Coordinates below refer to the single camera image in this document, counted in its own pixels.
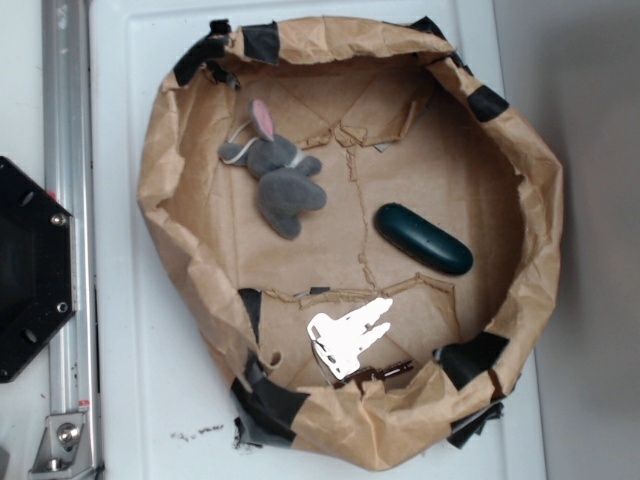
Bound brown paper bag bin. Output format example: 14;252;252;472
137;17;563;471

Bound gray plush bunny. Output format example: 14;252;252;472
218;99;327;240

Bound dark green oval case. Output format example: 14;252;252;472
374;203;474;276

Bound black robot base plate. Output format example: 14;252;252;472
1;157;75;384

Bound metal corner bracket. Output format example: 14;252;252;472
28;412;94;479

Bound aluminum extrusion rail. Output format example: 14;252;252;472
42;1;105;479

